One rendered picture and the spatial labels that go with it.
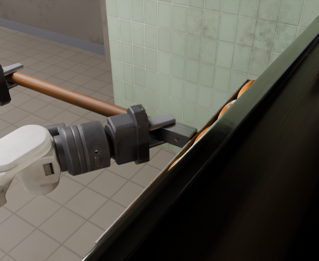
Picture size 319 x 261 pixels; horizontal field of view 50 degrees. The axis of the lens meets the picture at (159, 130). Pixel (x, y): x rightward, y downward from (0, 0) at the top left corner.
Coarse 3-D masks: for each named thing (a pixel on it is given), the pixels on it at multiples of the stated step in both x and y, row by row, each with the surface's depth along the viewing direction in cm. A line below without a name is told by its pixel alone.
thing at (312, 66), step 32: (288, 96) 34; (256, 128) 29; (288, 128) 30; (224, 160) 26; (256, 160) 26; (288, 160) 26; (224, 192) 23; (256, 192) 24; (288, 192) 24; (192, 224) 21; (224, 224) 21; (256, 224) 21; (288, 224) 22; (160, 256) 19; (192, 256) 19; (224, 256) 19; (256, 256) 20; (288, 256) 20
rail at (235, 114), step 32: (288, 64) 35; (256, 96) 29; (224, 128) 25; (192, 160) 22; (160, 192) 20; (192, 192) 21; (128, 224) 18; (160, 224) 18; (96, 256) 16; (128, 256) 17
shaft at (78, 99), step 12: (12, 72) 84; (24, 84) 82; (36, 84) 80; (48, 84) 79; (60, 96) 77; (72, 96) 75; (84, 96) 74; (84, 108) 74; (96, 108) 72; (108, 108) 71; (120, 108) 70
